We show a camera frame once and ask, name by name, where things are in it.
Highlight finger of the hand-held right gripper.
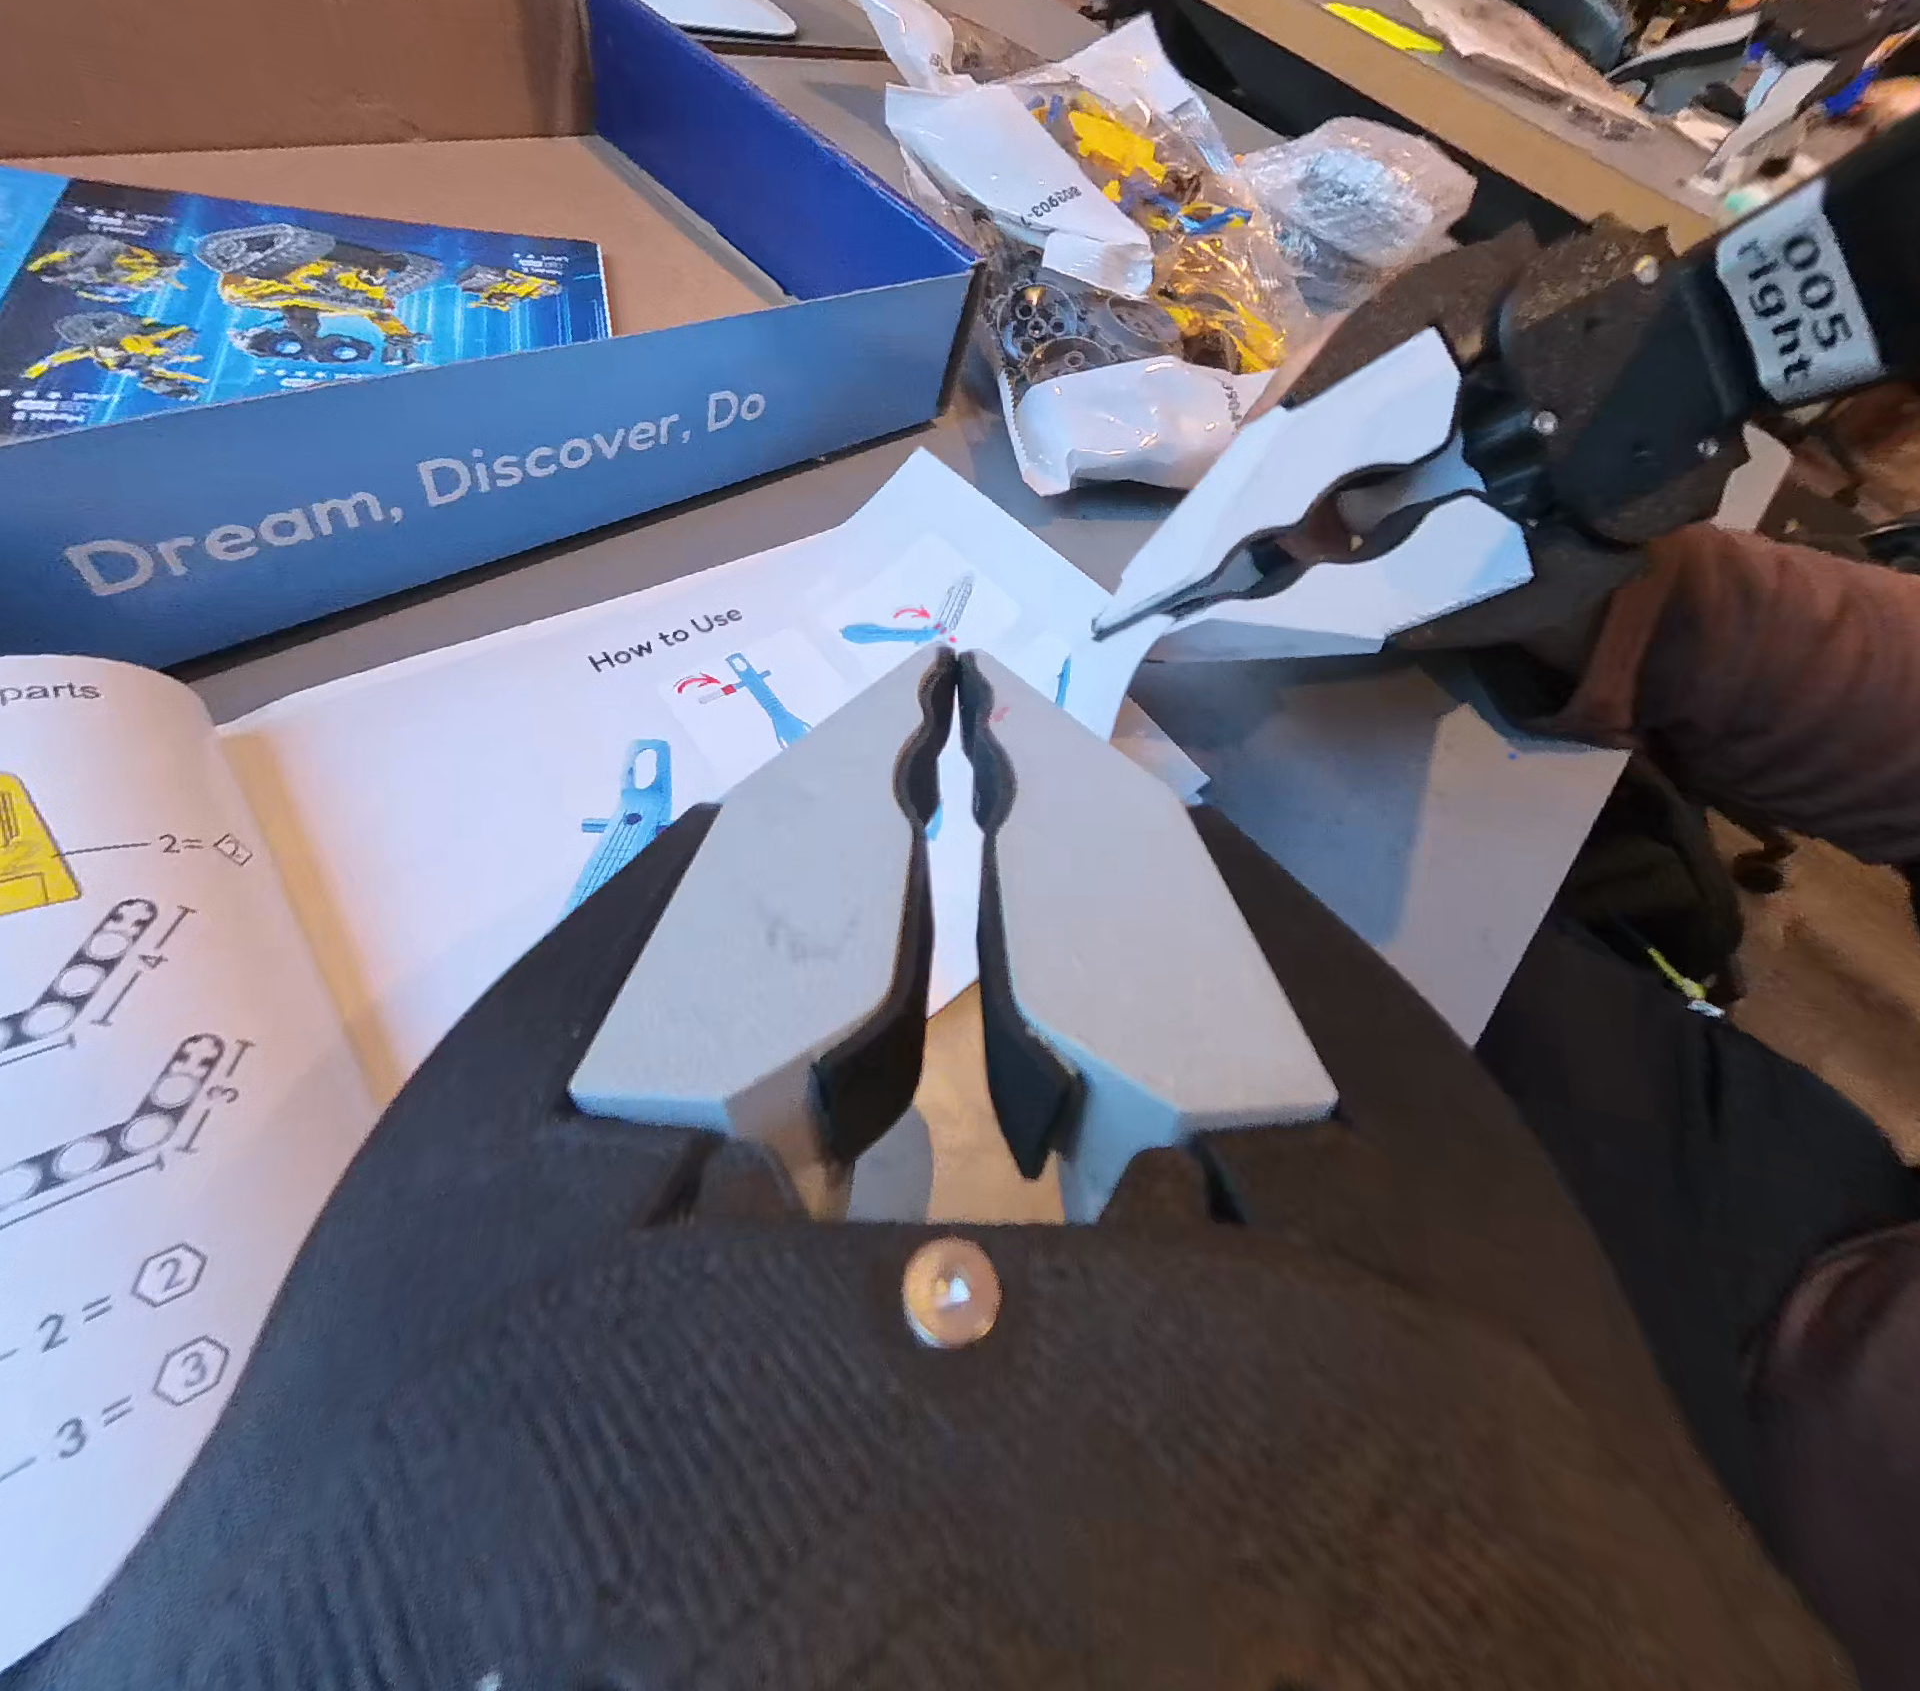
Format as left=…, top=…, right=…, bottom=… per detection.
left=1093, top=504, right=1537, bottom=665
left=1103, top=326, right=1488, bottom=638

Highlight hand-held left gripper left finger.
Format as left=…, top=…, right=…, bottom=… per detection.
left=566, top=647, right=963, bottom=1225

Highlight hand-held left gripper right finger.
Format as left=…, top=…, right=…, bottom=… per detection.
left=957, top=653, right=1342, bottom=1225

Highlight blue-cover instruction booklet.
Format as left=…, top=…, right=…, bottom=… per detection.
left=0, top=446, right=1211, bottom=1669

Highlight person's right forearm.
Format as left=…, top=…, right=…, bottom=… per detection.
left=1574, top=522, right=1920, bottom=867

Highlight grey desk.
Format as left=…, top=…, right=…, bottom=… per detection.
left=181, top=0, right=1639, bottom=1047

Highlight clear bag dark wheels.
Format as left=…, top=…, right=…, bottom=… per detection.
left=983, top=252, right=1292, bottom=500

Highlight white and black device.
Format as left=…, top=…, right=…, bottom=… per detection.
left=1612, top=0, right=1920, bottom=178

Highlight yellow sticky note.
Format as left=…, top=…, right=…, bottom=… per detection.
left=1322, top=0, right=1446, bottom=56

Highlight loose white papers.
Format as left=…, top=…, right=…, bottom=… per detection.
left=1386, top=0, right=1652, bottom=134

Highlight clear bag yellow blue parts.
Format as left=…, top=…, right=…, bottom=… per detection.
left=883, top=18, right=1292, bottom=290

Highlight blue cardboard box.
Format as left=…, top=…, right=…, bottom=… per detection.
left=0, top=0, right=985, bottom=673

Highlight thin blue printed leaflet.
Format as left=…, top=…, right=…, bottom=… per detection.
left=0, top=164, right=619, bottom=448

